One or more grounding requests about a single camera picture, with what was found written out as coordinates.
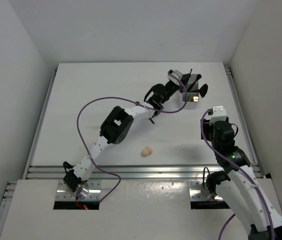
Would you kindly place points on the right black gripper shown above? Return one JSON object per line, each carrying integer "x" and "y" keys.
{"x": 207, "y": 126}

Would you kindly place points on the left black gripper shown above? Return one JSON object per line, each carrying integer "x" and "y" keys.
{"x": 185, "y": 78}

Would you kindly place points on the black gold eyeshadow palette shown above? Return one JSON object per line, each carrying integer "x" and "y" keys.
{"x": 195, "y": 99}

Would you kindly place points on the black fan makeup brush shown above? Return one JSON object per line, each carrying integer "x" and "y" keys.
{"x": 203, "y": 90}

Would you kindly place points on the large black powder brush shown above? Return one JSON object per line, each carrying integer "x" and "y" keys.
{"x": 193, "y": 83}

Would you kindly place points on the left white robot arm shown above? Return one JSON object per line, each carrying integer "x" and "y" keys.
{"x": 116, "y": 126}

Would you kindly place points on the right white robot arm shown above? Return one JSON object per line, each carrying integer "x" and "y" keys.
{"x": 237, "y": 184}

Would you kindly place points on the lower beige makeup sponge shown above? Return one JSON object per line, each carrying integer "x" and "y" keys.
{"x": 147, "y": 151}

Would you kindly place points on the white organizer box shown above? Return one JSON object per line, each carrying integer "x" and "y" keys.
{"x": 189, "y": 105}

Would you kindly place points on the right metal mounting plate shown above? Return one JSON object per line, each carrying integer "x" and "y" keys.
{"x": 199, "y": 194}

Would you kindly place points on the metal mounting plate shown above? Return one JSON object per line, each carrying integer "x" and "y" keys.
{"x": 89, "y": 191}
{"x": 199, "y": 194}

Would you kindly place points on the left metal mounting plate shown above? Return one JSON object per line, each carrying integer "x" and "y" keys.
{"x": 89, "y": 191}

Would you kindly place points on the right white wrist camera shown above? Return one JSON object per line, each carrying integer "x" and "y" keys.
{"x": 217, "y": 113}

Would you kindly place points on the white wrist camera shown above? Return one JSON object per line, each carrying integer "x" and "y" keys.
{"x": 175, "y": 76}
{"x": 217, "y": 113}

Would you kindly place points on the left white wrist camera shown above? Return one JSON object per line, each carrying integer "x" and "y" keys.
{"x": 175, "y": 76}

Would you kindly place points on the aluminium frame rail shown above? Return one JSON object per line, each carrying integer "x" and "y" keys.
{"x": 152, "y": 200}

